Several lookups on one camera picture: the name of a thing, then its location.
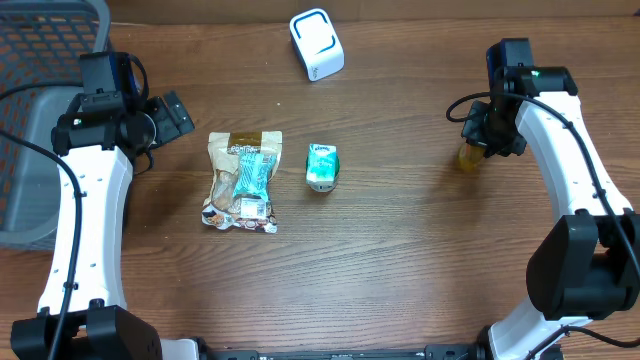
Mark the brown Pantree snack pouch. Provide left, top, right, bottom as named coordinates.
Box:
left=201, top=131, right=283, bottom=234

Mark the teal snack bar wrapper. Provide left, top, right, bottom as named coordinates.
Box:
left=233, top=153, right=277, bottom=202

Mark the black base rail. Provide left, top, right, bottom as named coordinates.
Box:
left=200, top=344, right=492, bottom=360

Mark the white barcode scanner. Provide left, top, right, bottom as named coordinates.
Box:
left=289, top=8, right=345, bottom=82

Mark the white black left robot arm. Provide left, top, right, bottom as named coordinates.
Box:
left=10, top=87, right=207, bottom=359

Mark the green lidded cup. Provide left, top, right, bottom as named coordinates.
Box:
left=305, top=149, right=342, bottom=194

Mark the grey plastic mesh basket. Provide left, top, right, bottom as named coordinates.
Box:
left=1, top=0, right=111, bottom=250

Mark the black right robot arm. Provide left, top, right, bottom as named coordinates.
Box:
left=461, top=65, right=639, bottom=359

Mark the yellow oil bottle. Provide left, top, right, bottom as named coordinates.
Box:
left=457, top=143, right=485, bottom=172

